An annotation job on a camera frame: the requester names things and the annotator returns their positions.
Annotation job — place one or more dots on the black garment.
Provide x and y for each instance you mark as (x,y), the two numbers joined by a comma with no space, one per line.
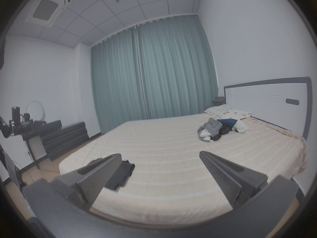
(121,174)

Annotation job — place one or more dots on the round white mirror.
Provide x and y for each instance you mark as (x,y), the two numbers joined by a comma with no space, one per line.
(31,110)

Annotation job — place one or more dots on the white printed pillow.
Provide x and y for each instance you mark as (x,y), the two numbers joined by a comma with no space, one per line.
(226,112)

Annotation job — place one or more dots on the black chest of drawers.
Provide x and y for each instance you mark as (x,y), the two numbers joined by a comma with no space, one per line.
(64,139)

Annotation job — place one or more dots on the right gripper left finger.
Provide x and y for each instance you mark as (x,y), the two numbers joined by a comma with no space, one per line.
(91,180)

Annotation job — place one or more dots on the small black table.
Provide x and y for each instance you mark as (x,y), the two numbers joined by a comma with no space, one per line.
(34,132)

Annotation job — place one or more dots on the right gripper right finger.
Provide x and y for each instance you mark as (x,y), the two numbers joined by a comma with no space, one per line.
(230,180)

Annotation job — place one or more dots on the pile of clothes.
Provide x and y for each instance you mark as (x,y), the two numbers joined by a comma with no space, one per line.
(213,130)

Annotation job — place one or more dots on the dark bedside table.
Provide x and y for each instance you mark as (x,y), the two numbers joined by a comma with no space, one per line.
(219,100)

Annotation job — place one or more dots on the bed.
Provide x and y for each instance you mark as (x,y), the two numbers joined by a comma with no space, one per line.
(161,142)

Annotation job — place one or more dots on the ceiling air conditioner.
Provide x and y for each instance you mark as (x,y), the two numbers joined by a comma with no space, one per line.
(47,9)

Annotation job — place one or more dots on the blue-green curtain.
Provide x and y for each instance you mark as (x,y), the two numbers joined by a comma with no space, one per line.
(175,68)
(116,83)

